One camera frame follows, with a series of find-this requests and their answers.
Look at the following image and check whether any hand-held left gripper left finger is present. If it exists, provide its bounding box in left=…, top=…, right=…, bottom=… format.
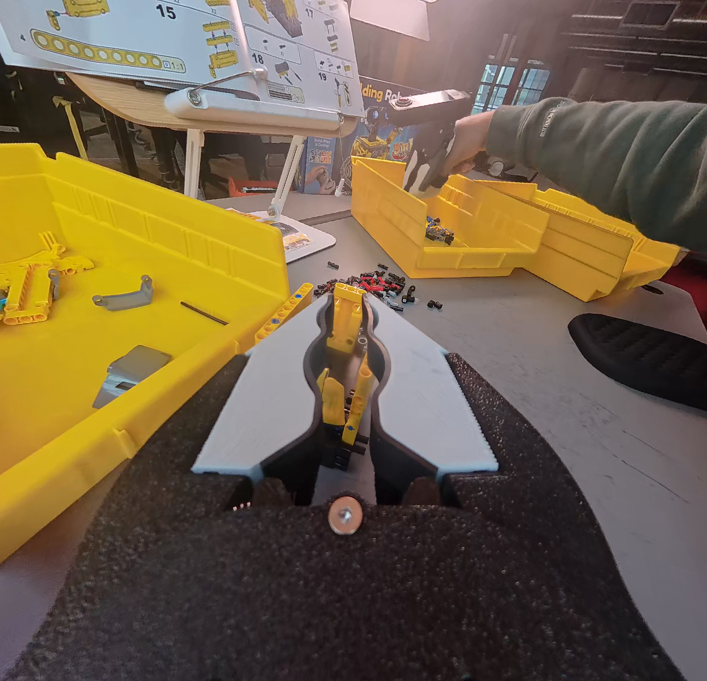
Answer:
left=190, top=293, right=335, bottom=508

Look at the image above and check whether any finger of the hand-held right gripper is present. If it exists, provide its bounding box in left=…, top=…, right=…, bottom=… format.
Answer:
left=403, top=133, right=444, bottom=196
left=424, top=130, right=460, bottom=196

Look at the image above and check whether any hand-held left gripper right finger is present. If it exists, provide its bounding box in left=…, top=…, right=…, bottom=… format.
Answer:
left=362, top=293, right=500, bottom=508

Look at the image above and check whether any yellow plastic bin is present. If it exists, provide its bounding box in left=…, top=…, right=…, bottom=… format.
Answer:
left=469, top=178, right=635, bottom=304
left=530, top=186, right=683, bottom=294
left=0, top=142, right=292, bottom=563
left=351, top=156, right=550, bottom=280

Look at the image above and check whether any pile of mixed lego parts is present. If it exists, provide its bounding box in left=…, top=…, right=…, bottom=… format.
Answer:
left=424, top=215, right=457, bottom=247

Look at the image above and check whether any yellow black lego model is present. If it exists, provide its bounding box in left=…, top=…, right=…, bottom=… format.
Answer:
left=254, top=282, right=377, bottom=472

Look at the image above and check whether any person's right forearm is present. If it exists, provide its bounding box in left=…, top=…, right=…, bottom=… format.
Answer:
left=486, top=98, right=707, bottom=251

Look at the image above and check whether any blue lego set box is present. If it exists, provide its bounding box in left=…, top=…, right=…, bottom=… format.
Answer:
left=295, top=75, right=438, bottom=194

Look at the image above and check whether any thin black lego axle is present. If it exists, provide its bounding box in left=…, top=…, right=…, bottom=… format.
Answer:
left=181, top=301, right=230, bottom=326

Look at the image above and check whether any pile of small lego pins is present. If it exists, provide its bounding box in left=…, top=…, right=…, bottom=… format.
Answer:
left=313, top=261, right=444, bottom=313

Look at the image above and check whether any grey lego panel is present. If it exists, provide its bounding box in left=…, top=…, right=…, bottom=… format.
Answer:
left=91, top=345, right=172, bottom=411

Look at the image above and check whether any lego sticker sheet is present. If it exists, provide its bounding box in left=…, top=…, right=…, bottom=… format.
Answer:
left=226, top=207, right=314, bottom=252

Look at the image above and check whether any grey curved lego piece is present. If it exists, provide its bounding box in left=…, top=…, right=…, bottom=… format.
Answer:
left=91, top=275, right=155, bottom=312

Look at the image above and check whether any yellow lego connector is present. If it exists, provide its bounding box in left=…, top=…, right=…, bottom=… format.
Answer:
left=36, top=232, right=96, bottom=277

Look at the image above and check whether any person's right hand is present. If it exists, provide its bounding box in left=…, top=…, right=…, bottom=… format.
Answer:
left=441, top=110, right=496, bottom=189

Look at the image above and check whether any white hanging panel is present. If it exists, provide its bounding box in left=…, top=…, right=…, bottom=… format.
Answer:
left=349, top=0, right=455, bottom=42

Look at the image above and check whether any red plastic crate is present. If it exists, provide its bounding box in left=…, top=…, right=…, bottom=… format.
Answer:
left=228, top=175, right=279, bottom=197

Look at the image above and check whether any instruction booklet on stand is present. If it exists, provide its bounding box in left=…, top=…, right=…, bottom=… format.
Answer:
left=66, top=65, right=366, bottom=263

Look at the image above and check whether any black mesh chair armrest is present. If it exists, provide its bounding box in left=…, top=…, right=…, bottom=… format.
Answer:
left=568, top=312, right=707, bottom=412

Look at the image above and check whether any orange lego frame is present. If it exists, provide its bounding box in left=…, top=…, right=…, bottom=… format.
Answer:
left=0, top=261, right=63, bottom=327

